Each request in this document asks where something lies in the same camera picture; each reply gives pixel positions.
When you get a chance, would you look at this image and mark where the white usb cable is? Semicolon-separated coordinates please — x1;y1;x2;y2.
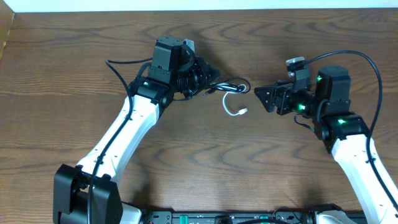
214;82;249;117

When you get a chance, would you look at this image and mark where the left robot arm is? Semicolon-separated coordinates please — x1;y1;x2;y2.
53;36;220;223

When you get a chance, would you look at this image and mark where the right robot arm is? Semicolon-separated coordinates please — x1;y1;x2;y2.
254;65;397;223

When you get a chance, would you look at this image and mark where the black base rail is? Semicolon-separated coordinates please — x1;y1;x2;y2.
139;207;329;224

